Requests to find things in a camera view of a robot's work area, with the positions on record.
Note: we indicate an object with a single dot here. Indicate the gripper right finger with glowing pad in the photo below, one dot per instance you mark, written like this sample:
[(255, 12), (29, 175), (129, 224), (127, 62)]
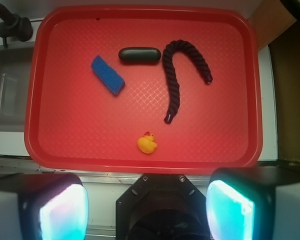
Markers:
[(254, 203)]

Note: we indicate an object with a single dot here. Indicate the black sink faucet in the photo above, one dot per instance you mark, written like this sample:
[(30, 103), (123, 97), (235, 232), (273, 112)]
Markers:
[(13, 25)]

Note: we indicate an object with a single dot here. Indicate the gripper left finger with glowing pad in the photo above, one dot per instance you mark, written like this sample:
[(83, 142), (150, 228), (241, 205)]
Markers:
[(46, 206)]

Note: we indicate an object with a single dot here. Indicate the red plastic tray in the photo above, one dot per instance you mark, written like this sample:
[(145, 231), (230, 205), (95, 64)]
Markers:
[(73, 122)]

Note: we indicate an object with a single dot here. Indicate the blue sponge block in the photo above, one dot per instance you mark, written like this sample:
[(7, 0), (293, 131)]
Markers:
[(108, 76)]

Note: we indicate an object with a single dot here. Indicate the dark oval case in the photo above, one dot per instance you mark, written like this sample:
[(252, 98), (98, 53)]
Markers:
[(139, 54)]

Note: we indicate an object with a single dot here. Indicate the yellow rubber duck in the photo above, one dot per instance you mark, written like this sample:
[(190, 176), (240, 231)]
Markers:
[(146, 143)]

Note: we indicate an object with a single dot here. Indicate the stainless steel sink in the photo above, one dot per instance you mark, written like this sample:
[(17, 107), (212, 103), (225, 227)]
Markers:
[(15, 69)]

